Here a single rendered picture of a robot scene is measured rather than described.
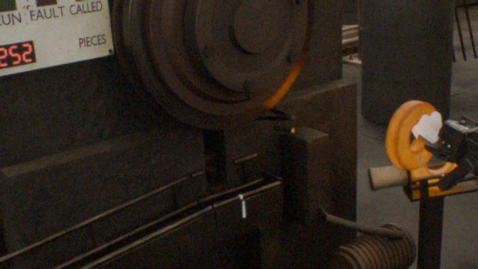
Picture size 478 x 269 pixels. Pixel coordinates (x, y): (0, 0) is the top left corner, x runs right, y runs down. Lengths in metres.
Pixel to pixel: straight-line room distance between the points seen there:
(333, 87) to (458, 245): 1.25
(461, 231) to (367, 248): 1.30
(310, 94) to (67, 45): 0.66
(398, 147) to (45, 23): 0.79
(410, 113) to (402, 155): 0.10
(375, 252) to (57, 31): 0.91
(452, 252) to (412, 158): 1.27
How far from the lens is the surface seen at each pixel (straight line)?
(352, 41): 6.02
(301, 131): 1.62
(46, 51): 1.33
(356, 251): 1.62
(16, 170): 1.34
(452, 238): 2.85
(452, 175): 1.45
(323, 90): 1.71
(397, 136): 1.45
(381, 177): 1.66
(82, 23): 1.35
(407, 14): 4.00
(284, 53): 1.36
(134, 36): 1.25
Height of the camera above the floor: 1.32
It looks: 19 degrees down
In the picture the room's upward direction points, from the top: 4 degrees counter-clockwise
